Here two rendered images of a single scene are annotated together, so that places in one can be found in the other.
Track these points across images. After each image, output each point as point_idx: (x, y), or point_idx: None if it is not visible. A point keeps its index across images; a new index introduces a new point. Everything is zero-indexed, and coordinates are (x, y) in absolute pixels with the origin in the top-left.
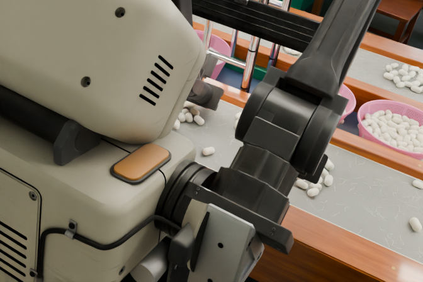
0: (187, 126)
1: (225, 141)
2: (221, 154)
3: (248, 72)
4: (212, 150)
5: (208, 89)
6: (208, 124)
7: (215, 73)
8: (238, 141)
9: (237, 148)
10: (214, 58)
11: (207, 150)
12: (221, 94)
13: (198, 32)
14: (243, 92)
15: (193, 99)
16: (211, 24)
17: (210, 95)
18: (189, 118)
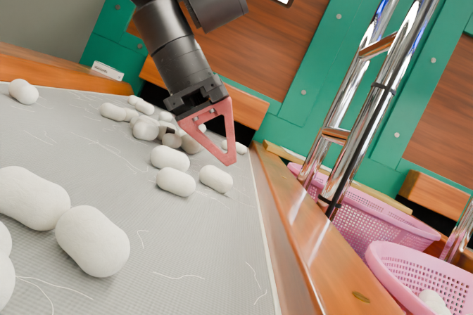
0: (121, 127)
1: (84, 134)
2: (20, 109)
3: (347, 148)
4: (20, 86)
5: (184, 48)
6: (143, 145)
7: (350, 234)
8: (98, 148)
9: (58, 133)
10: None
11: (19, 79)
12: (202, 80)
13: (412, 221)
14: (306, 196)
15: (146, 46)
16: (355, 69)
17: (186, 75)
18: (138, 120)
